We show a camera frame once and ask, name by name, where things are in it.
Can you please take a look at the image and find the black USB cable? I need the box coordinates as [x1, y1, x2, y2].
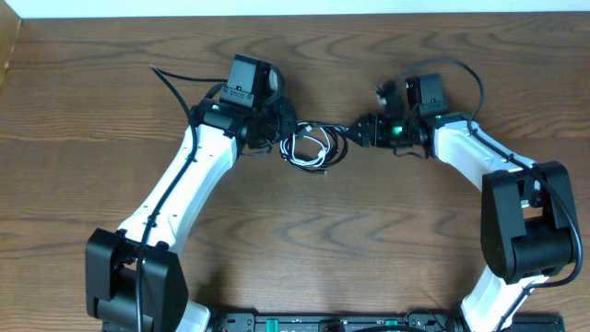
[278, 120, 351, 175]

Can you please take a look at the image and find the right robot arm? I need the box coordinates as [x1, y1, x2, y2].
[345, 74, 583, 331]

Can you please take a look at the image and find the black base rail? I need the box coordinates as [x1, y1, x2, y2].
[202, 312, 566, 332]

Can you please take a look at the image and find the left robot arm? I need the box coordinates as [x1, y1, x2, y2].
[85, 54, 297, 332]

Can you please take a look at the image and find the white USB cable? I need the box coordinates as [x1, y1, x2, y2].
[288, 124, 332, 169]

